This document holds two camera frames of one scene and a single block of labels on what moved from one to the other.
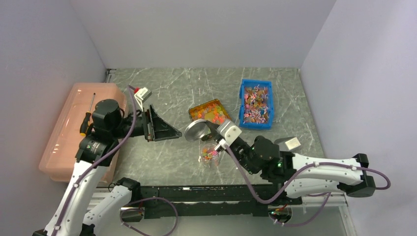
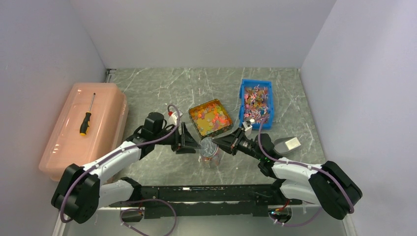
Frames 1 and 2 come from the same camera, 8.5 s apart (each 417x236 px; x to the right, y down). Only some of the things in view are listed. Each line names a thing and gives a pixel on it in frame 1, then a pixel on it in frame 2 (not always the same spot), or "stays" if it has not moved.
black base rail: (206, 201) stays
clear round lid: (196, 130) → (208, 148)
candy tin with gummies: (213, 111) stays
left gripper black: (155, 128) → (185, 143)
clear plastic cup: (209, 156) stays
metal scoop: (287, 143) stays
